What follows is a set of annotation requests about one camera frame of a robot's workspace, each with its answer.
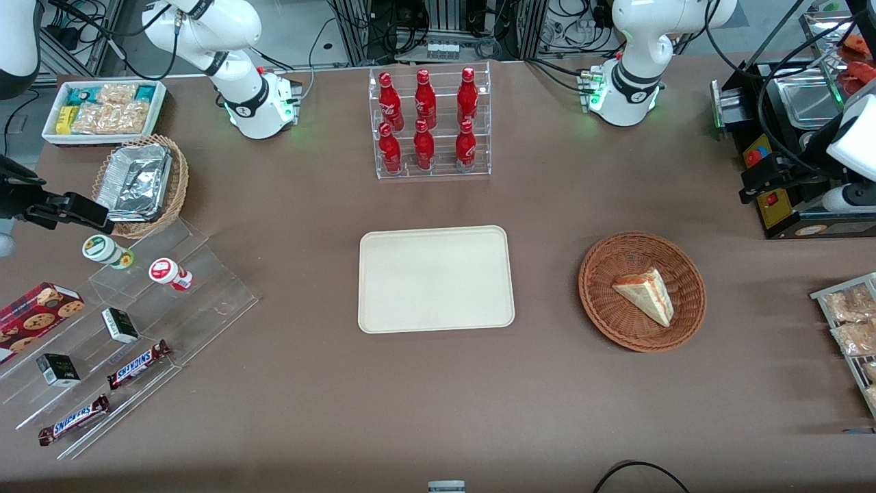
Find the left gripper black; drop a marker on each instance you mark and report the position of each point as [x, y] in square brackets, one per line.
[802, 173]

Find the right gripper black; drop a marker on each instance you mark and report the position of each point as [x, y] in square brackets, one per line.
[15, 200]

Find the triangular sandwich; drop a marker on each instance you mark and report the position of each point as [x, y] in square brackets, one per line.
[647, 296]

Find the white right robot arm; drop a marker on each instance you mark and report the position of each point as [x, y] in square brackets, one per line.
[254, 103]

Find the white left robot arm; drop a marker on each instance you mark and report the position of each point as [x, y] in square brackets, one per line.
[633, 65]

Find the foil tray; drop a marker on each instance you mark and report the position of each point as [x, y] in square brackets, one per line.
[135, 181]

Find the light wicker basket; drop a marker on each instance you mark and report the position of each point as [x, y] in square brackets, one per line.
[179, 181]

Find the white tray of pastries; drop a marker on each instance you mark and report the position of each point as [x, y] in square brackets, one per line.
[821, 296]

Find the brown round wicker basket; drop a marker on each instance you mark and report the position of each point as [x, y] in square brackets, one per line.
[609, 301]

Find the beige plastic serving tray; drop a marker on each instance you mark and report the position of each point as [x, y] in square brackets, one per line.
[436, 279]

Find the black countertop appliance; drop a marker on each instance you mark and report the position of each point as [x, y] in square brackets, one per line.
[787, 219]

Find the green lid yogurt cup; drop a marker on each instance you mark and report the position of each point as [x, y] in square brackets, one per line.
[102, 249]

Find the stainless steel pan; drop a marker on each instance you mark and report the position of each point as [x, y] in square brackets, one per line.
[811, 99]

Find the yellow snack packet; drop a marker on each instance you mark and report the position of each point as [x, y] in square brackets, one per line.
[64, 120]

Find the clear cracker bag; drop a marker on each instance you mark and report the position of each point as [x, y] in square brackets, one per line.
[109, 118]
[116, 94]

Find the red lid yogurt cup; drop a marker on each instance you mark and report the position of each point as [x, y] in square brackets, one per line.
[165, 271]

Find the red plaid cookie box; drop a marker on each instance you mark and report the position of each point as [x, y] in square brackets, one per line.
[34, 318]

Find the teal snack packet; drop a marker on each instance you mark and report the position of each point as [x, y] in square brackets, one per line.
[82, 96]
[144, 93]

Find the small black carton box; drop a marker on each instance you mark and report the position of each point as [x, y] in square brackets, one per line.
[58, 370]
[120, 325]

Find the red food packet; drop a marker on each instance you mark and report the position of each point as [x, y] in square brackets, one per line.
[862, 74]

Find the white rectangular snack bin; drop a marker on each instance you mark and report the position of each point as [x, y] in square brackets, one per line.
[159, 109]

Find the clear pastry bag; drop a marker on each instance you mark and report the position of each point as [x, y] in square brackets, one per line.
[857, 338]
[852, 302]

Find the orange food packet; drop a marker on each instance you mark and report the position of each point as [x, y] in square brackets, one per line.
[861, 45]

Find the clear acrylic step stand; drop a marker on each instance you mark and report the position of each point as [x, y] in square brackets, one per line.
[205, 294]

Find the Snickers chocolate bar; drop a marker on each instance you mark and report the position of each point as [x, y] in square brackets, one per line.
[74, 420]
[139, 364]

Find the red cola bottle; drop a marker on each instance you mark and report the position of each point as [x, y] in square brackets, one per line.
[390, 150]
[390, 103]
[467, 97]
[423, 147]
[425, 101]
[465, 146]

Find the clear acrylic bottle rack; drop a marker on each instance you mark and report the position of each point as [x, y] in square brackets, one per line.
[445, 168]

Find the white power strip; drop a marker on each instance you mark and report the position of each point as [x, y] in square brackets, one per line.
[443, 50]

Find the small grey device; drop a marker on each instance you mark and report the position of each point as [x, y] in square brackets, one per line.
[446, 487]

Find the aluminium frame structure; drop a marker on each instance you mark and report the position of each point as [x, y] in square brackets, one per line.
[356, 31]

